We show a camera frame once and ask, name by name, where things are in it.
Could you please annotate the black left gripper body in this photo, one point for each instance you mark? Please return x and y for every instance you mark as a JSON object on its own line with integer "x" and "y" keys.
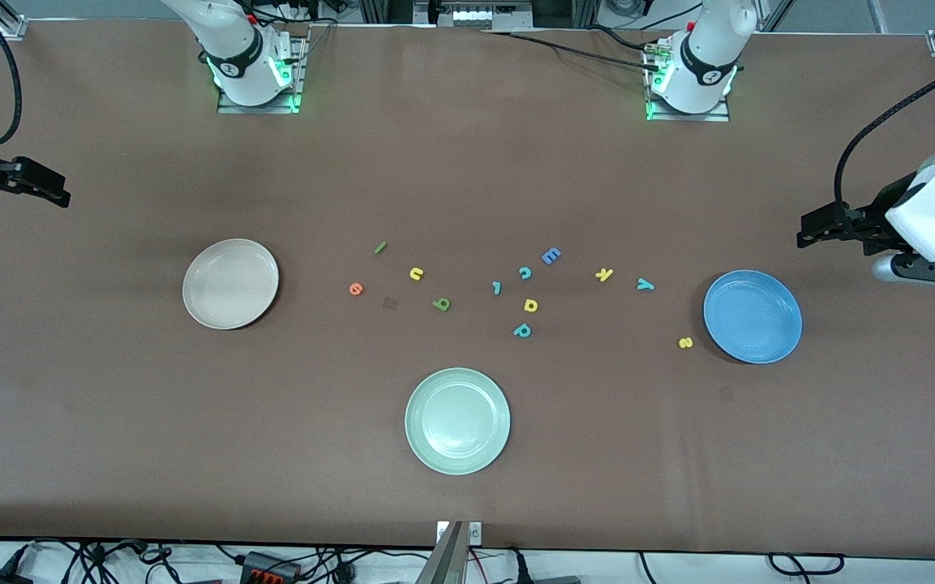
{"x": 877, "y": 211}

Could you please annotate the teal foam letter A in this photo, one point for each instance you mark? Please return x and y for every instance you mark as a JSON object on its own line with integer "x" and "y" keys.
{"x": 645, "y": 284}

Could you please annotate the yellow foam letter k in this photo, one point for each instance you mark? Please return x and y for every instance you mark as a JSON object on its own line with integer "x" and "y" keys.
{"x": 604, "y": 274}

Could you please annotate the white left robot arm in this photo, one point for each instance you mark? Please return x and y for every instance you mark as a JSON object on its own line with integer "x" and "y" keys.
{"x": 706, "y": 49}

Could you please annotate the blue plate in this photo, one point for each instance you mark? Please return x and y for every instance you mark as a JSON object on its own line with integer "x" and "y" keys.
{"x": 752, "y": 316}

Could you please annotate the beige brown plate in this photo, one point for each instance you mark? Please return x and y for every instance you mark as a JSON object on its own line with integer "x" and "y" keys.
{"x": 230, "y": 284}

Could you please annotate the brown table cover cloth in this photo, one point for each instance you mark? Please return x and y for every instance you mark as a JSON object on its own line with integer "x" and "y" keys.
{"x": 110, "y": 446}

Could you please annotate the blue foam letter E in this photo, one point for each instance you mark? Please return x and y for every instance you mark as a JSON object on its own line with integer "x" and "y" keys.
{"x": 551, "y": 256}

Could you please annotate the teal foam letter p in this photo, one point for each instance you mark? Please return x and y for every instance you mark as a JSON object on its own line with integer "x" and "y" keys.
{"x": 522, "y": 330}

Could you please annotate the white socket strip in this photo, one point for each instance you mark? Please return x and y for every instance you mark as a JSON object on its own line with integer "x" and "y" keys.
{"x": 471, "y": 16}

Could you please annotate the pale green plate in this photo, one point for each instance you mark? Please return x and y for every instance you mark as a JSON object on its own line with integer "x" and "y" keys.
{"x": 457, "y": 421}

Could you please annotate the black orange power strip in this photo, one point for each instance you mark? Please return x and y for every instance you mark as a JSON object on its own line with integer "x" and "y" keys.
{"x": 268, "y": 568}

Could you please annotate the black power plug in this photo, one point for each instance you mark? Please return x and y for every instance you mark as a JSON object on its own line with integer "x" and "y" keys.
{"x": 522, "y": 572}

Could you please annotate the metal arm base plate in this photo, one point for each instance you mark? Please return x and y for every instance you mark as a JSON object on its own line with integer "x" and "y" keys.
{"x": 298, "y": 89}
{"x": 722, "y": 116}

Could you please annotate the dark metal frame rack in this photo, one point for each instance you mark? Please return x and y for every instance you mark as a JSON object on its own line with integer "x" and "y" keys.
{"x": 390, "y": 10}

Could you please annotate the small white mounting bracket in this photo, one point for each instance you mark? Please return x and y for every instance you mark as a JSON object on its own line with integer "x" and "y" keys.
{"x": 475, "y": 533}

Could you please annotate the grey metal camera pole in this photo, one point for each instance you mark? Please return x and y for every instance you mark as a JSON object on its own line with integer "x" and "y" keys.
{"x": 447, "y": 560}

